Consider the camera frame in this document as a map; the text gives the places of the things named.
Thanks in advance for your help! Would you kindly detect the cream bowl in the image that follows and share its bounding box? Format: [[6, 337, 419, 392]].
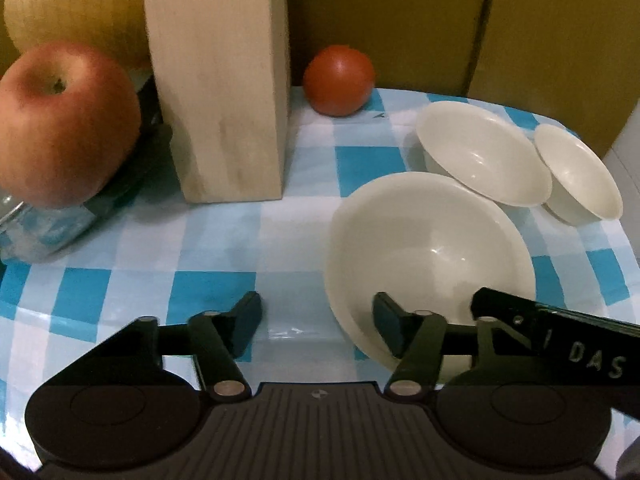
[[323, 171, 536, 370], [416, 101, 552, 207], [534, 124, 624, 226]]

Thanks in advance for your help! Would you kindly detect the blue white checkered tablecloth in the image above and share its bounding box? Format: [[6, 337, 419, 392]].
[[0, 86, 640, 476]]

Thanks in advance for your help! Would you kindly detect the steel pot with lid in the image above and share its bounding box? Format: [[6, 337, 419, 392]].
[[1, 77, 171, 263]]

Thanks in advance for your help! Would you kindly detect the red yellow apple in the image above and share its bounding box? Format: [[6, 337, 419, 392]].
[[1, 41, 141, 208]]

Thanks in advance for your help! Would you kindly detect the red tomato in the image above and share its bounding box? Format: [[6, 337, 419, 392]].
[[303, 44, 375, 117]]

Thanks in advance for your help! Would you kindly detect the wooden chopping block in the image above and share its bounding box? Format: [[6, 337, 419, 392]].
[[144, 0, 291, 203]]

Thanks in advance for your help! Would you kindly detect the yellow pomelo in net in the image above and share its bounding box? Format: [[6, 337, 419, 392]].
[[3, 0, 151, 70]]

